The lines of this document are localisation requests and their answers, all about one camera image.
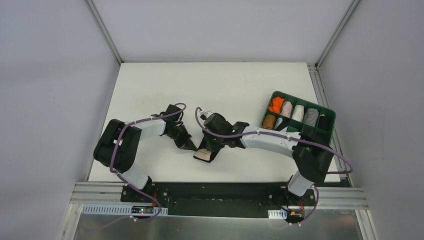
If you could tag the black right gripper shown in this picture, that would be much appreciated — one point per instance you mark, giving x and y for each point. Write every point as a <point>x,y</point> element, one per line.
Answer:
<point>210,144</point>

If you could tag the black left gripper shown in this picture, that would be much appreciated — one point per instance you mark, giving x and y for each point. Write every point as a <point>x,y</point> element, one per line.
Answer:
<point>183,140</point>

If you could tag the black underwear beige waistband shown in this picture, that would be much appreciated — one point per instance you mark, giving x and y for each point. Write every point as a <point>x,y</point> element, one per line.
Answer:
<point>205,155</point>

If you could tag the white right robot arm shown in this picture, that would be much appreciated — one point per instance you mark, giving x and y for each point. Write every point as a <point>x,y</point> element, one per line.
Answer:
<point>310,152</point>

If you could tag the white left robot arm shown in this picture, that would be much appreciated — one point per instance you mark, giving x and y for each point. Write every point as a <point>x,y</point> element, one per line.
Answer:
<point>118,145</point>

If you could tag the brown rolled underwear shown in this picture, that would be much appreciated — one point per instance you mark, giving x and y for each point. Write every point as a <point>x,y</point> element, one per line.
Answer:
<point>269,122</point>

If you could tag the white black rolled underwear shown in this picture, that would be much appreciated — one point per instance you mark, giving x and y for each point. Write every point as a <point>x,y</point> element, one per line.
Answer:
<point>281,123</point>

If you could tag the orange rolled underwear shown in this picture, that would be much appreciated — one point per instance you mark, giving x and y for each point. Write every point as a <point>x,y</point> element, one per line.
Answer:
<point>276,104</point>

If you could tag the pink rolled underwear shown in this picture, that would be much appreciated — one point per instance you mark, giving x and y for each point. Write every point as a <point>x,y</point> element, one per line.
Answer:
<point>286,110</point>

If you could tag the grey striped rolled underwear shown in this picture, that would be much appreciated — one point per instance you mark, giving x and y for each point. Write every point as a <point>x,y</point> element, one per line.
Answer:
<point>311,117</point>

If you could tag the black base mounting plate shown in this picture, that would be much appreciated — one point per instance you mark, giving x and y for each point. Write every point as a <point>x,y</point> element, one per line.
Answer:
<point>228,200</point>

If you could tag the green compartment tray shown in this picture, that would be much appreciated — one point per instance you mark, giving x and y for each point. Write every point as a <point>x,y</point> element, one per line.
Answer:
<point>300,126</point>

